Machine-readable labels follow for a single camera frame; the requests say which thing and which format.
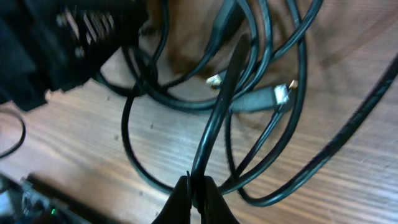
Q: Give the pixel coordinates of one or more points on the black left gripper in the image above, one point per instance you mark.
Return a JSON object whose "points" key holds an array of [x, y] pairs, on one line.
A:
{"points": [[50, 45]]}

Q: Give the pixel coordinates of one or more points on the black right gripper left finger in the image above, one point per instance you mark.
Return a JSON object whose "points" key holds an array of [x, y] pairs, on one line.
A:
{"points": [[177, 208]]}

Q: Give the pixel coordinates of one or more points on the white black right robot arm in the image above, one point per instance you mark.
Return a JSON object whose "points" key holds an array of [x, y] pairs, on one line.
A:
{"points": [[35, 201]]}

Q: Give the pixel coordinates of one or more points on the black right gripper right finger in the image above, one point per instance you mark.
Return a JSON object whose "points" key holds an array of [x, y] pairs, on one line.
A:
{"points": [[212, 206]]}

